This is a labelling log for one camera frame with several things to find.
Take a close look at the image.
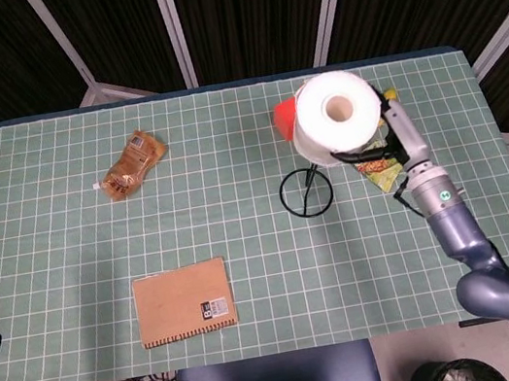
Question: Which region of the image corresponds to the green snack bag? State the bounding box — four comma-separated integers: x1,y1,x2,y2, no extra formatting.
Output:
349,133,408,198

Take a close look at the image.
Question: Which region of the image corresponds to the white toilet paper roll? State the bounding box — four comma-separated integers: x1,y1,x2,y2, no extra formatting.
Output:
282,62,392,176

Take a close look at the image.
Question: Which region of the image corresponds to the black wire roll holder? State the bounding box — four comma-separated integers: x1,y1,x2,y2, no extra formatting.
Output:
275,159,339,223

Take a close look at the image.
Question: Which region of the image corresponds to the black trash bin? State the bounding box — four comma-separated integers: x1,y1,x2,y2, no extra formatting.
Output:
405,348,509,381

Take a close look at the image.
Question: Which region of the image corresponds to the brown spiral notebook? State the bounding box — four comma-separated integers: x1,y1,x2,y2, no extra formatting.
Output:
128,255,242,352

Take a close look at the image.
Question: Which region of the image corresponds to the green grid tablecloth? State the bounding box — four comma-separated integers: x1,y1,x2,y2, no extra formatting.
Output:
0,34,509,381

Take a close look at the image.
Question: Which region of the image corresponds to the yellow banana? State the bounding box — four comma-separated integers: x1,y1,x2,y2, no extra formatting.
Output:
370,86,404,129

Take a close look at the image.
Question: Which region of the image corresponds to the brown snack packet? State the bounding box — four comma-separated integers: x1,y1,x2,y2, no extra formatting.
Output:
83,124,177,206

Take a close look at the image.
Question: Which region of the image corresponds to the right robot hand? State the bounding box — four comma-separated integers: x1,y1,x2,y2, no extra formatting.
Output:
320,82,432,184

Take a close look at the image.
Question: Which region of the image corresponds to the red cube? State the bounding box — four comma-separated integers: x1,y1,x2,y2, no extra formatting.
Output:
269,96,306,144

